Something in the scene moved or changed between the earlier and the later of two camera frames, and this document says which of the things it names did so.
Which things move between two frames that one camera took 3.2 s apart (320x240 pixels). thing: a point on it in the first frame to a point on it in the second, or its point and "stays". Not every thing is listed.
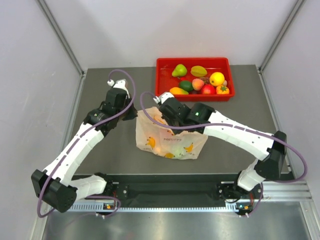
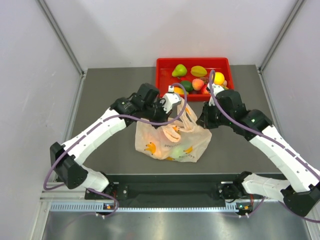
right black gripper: x=166 y=120 to x=204 y=120
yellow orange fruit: x=217 y=79 stays
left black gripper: x=132 y=114 to x=164 y=116
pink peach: x=197 y=84 stays
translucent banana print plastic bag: x=160 y=140 stays
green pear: x=180 y=70 stays
